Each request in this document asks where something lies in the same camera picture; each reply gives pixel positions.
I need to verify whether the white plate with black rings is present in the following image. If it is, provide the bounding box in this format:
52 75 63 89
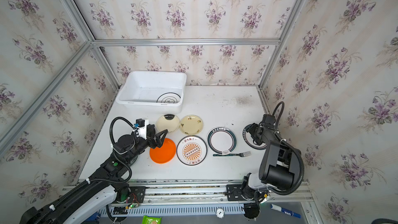
157 92 181 104

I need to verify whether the white plate green red rim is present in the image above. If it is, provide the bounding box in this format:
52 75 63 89
207 127 237 155

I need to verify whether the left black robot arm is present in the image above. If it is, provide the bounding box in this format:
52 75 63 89
20 117 168 224

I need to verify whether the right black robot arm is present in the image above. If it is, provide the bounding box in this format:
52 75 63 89
240 123 305 200

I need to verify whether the white plastic bin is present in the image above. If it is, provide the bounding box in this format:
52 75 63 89
116 71 187 114

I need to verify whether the orange plate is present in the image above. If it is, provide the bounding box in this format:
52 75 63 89
150 138 176 164

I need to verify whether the cream plate with black patch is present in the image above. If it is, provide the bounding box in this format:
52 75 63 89
155 114 180 134

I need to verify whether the cream plate with small motifs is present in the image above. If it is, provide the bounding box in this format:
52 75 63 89
179 115 204 135

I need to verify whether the white plate with sunburst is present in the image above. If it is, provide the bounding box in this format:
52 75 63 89
176 135 208 166

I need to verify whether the blue white marker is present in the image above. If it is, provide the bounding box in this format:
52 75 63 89
270 204 301 218

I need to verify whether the green snack packet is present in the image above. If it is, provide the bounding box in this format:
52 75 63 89
142 216 162 224

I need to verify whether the small round gauge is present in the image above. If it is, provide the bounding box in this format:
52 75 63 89
216 208 224 219

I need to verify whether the blue stapler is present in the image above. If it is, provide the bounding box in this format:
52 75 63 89
82 212 101 224

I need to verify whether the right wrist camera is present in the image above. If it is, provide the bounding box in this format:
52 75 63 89
261 114 276 129

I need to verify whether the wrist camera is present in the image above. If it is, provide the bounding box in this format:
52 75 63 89
134 118 149 140
261 114 276 129

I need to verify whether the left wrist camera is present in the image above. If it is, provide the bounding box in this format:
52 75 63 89
134 118 149 140

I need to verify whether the fork with green handle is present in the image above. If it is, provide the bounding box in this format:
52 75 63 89
212 151 251 158

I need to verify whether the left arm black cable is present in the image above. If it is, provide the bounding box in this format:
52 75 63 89
32 116 147 224

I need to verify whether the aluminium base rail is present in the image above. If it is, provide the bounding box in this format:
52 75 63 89
60 178 315 217

